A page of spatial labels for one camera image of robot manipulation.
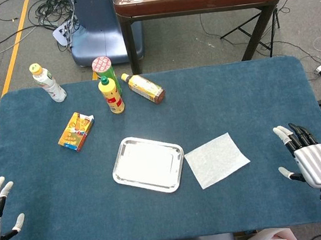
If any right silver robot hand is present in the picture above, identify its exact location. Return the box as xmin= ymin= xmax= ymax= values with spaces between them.
xmin=272 ymin=119 xmax=321 ymax=194

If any white paper sheet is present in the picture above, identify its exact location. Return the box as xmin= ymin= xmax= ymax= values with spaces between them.
xmin=181 ymin=130 xmax=254 ymax=192

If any silver metal tray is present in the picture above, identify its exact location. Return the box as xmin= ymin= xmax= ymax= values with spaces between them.
xmin=108 ymin=130 xmax=189 ymax=200

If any white plastic bag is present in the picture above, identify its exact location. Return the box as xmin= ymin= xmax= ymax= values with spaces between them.
xmin=236 ymin=225 xmax=299 ymax=240

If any blue table cloth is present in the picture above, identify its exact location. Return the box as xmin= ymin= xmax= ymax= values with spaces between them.
xmin=0 ymin=52 xmax=321 ymax=240

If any orange snack box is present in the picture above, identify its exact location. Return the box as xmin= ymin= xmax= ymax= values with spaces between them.
xmin=54 ymin=109 xmax=99 ymax=155

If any black tripod stand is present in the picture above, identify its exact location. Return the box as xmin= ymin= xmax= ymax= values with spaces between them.
xmin=215 ymin=0 xmax=308 ymax=64

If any white bottle yellow cap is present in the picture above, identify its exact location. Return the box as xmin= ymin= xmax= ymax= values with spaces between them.
xmin=28 ymin=59 xmax=68 ymax=106

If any yellow bottle green cap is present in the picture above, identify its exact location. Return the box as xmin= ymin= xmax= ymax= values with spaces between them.
xmin=97 ymin=74 xmax=126 ymax=117

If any brown tea bottle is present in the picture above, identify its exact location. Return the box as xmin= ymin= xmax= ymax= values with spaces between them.
xmin=120 ymin=68 xmax=167 ymax=109

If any green can pink lid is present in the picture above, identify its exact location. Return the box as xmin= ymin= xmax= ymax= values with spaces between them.
xmin=90 ymin=55 xmax=123 ymax=98

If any white power strip with plugs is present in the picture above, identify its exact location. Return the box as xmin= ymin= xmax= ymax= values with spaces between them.
xmin=51 ymin=19 xmax=77 ymax=49

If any blue machine base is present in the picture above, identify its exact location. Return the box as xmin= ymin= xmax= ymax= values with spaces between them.
xmin=64 ymin=0 xmax=147 ymax=70

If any black cable bundle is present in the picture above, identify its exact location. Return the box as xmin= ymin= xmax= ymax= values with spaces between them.
xmin=0 ymin=0 xmax=79 ymax=38

